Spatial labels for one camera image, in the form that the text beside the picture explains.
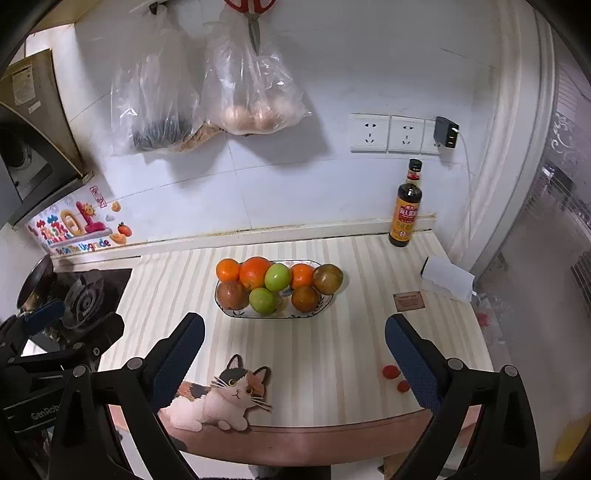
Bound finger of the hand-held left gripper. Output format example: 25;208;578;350
14;311;125;371
0;298;65;343

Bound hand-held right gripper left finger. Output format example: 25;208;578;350
48;312;206;480

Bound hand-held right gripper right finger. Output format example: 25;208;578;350
385;314;541;480

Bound brownish tomato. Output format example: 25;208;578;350
216;280;249;310

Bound small orange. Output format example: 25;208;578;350
216;259;242;283
290;263;315;289

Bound green apple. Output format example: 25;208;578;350
249;287;279;315
264;263;291;292

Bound oval floral ceramic plate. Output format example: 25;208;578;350
215;259;338;320

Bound large orange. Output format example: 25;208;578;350
239;257;274;291

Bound greenish brown passion fruit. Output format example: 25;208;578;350
312;263;344;295

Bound orange brown passion fruit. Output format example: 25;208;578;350
291;285;321;313

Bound black frying pan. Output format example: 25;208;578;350
16;254;55;308

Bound black gas stove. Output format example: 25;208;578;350
18;268;133;356

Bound brown tablecloth label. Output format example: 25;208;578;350
393;291;426;312

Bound striped cat print tablecloth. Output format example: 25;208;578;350
108;229;495;467

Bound white folded paper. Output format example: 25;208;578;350
420;256;476;303

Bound dark soy sauce bottle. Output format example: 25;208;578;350
388;159;424;248

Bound person's dark pants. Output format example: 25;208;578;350
198;464;333;480

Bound range hood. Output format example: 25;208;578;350
0;48;93;227

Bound patterned glass sliding door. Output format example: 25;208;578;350
471;0;591;462

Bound plastic bag with dark contents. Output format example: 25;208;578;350
111;7;206;155

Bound black plug charger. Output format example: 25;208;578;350
434;116;461;149

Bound plastic bag with eggs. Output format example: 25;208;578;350
199;9;312;136

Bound colourful wall sticker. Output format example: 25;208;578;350
28;185;132;257

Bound white wall socket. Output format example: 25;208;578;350
421;118;444;155
349;113;391;154
387;115;426;155

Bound red handled scissors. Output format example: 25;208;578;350
224;0;278;54

